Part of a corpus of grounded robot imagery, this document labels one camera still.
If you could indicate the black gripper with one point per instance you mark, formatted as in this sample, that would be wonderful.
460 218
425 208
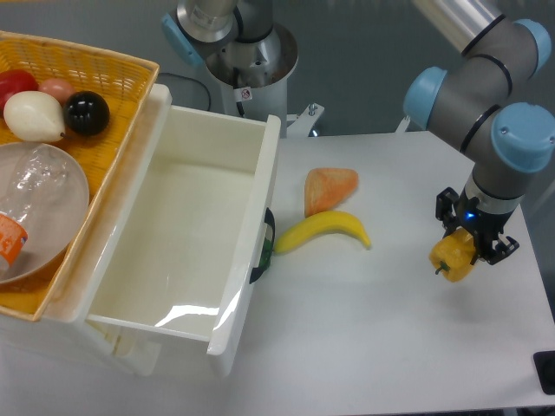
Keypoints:
483 216

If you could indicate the yellow bell pepper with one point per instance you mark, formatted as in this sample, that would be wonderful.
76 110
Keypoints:
453 255

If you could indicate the silver robot base column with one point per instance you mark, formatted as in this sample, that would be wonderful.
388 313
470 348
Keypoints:
247 53

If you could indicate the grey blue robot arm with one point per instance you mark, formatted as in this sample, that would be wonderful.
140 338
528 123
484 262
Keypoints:
470 109

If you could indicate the open white upper drawer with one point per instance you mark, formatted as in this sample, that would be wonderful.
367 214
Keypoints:
183 262

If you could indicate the white drawer cabinet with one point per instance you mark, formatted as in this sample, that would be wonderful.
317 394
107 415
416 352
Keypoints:
65 328

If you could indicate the yellow banana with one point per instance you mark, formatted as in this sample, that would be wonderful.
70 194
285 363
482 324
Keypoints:
316 225

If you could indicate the black corner device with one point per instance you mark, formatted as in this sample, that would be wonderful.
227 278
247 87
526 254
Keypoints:
544 362

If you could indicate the orange bread slice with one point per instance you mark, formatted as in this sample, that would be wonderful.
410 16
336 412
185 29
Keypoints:
325 188

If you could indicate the yellow woven basket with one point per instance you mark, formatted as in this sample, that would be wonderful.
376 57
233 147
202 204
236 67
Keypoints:
111 90

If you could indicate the black round fruit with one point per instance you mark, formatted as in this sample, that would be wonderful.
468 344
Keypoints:
86 113

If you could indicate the pink peach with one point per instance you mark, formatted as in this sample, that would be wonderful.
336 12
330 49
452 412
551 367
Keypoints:
60 89

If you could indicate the clear plastic bottle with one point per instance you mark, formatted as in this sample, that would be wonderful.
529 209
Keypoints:
36 181

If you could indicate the red apple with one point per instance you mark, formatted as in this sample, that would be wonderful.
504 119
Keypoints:
15 81

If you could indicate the black drawer handle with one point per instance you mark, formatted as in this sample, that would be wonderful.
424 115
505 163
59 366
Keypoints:
267 248

